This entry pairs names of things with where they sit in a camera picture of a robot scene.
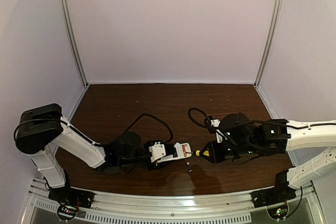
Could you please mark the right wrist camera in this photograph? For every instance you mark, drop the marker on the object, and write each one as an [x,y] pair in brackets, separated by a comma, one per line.
[213,127]

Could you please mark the yellow handled screwdriver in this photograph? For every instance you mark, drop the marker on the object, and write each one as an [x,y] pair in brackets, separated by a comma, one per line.
[201,153]

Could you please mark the right aluminium frame post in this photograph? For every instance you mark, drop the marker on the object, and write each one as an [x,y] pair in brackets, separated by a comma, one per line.
[269,41]

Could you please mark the front aluminium rail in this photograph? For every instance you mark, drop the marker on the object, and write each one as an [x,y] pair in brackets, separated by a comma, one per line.
[216,208]

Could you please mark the aluminium frame post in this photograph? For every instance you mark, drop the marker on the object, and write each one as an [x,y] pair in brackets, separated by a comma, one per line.
[72,42]
[269,41]

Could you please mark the white remote control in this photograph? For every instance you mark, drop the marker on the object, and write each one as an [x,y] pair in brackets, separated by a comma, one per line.
[181,151]

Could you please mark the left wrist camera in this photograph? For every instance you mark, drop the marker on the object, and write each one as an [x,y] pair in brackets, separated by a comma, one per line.
[157,151]

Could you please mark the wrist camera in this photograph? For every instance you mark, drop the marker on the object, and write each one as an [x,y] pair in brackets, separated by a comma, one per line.
[213,127]
[157,151]

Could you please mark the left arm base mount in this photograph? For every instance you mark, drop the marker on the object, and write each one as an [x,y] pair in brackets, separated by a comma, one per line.
[71,196]

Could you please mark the left aluminium frame post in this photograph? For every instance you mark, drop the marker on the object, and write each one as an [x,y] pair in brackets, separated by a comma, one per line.
[72,42]

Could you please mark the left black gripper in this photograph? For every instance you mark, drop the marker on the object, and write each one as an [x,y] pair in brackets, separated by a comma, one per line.
[153,163]

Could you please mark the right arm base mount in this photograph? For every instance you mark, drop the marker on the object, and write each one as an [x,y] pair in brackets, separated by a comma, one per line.
[271,196]

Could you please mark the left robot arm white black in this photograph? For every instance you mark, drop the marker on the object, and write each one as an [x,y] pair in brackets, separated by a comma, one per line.
[41,127]

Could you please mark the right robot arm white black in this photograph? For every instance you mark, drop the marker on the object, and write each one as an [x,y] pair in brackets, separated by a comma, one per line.
[238,136]

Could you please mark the black battery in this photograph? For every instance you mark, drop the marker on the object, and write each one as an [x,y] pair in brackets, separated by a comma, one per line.
[188,167]

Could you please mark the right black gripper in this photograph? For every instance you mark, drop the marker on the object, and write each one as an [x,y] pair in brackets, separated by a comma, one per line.
[219,153]

